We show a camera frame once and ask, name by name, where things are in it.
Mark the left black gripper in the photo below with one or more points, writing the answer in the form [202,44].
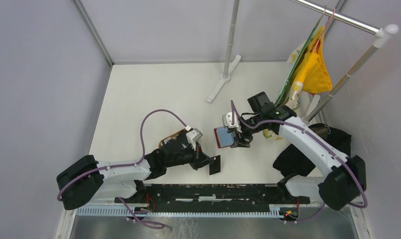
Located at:
[199,158]

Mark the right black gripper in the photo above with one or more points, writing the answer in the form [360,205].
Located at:
[240,142]

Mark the wooden tray with cards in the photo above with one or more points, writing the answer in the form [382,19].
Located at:
[175,141]

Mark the red card holder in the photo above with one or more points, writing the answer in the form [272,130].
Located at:
[223,137]

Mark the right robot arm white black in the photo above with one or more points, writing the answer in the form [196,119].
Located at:
[343,178]

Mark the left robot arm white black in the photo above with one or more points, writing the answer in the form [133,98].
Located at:
[88,179]

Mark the green patterned hanging garment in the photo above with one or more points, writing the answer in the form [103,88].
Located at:
[287,96]

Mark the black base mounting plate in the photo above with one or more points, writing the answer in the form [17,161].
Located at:
[213,198]

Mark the black cloth pile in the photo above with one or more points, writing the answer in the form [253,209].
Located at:
[293,161]

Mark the yellow hanging garment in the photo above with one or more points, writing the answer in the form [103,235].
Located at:
[311,75]

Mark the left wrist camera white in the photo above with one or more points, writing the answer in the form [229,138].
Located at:
[193,135]

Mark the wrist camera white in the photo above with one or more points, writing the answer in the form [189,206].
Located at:
[193,135]
[231,121]

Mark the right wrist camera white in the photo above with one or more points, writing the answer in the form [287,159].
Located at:
[231,121]

